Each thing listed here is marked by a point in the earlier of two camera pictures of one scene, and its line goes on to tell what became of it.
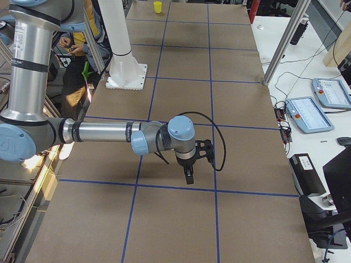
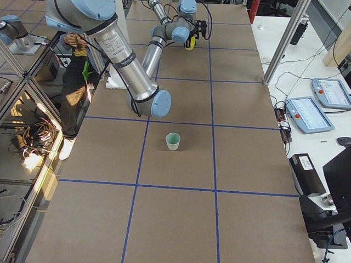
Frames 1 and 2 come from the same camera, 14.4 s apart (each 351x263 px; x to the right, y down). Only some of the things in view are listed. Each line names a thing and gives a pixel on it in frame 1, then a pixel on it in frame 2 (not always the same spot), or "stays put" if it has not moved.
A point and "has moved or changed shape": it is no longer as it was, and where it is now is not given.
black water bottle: (300, 31) stays put
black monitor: (338, 173) stays put
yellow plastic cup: (158, 6) has moved or changed shape
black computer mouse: (344, 141) stays put
